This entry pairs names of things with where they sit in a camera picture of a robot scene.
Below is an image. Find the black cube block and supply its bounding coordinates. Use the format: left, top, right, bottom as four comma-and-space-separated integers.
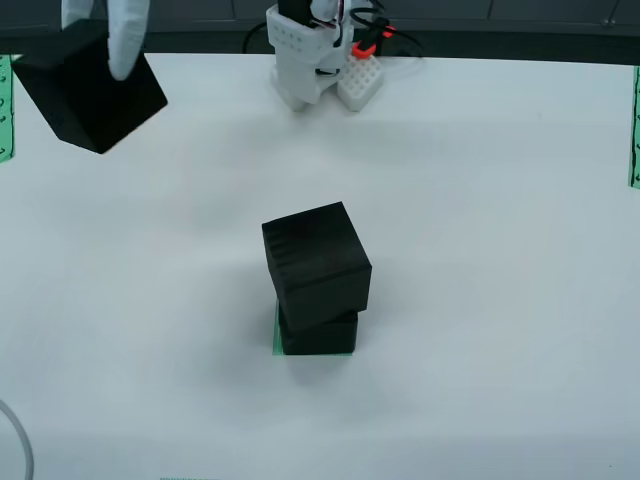
10, 22, 169, 155
261, 201, 374, 332
277, 310, 360, 356

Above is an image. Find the green strip with arrows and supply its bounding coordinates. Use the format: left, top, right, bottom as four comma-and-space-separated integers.
627, 64, 640, 190
0, 53, 18, 165

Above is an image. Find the orange and black clamp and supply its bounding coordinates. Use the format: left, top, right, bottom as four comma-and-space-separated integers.
352, 17, 397, 57

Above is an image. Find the green striped square marker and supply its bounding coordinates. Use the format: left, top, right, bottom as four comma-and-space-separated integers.
271, 299, 354, 358

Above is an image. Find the black cable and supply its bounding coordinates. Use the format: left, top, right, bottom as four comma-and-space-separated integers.
243, 19, 274, 54
349, 0, 427, 57

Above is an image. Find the white cable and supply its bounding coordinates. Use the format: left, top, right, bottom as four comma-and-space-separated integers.
0, 399, 35, 480

